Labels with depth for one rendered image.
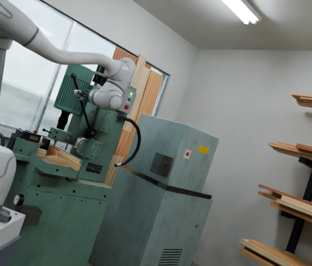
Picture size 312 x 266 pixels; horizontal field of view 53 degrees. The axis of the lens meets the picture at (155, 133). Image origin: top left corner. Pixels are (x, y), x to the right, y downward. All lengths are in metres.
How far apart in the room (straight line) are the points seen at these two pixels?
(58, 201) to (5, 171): 0.73
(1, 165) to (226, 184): 2.92
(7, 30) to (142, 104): 2.82
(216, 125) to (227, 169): 0.60
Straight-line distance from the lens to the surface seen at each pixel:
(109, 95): 1.54
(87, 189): 2.11
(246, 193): 3.72
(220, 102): 4.20
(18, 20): 1.35
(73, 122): 2.21
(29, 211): 1.90
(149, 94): 4.06
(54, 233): 2.13
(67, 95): 2.07
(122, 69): 1.59
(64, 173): 1.88
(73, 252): 2.26
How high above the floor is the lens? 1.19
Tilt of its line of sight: 2 degrees up
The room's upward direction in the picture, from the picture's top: 19 degrees clockwise
